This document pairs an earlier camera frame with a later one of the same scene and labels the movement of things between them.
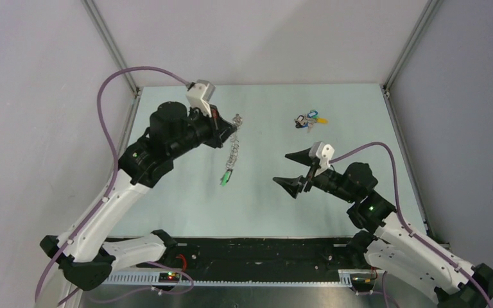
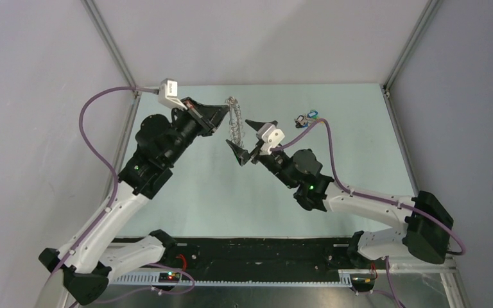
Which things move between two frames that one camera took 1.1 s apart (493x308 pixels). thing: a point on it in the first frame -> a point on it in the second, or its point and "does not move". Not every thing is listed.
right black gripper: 294,185 -> 242,155
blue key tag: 312,113 does not move
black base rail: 249,258 does not move
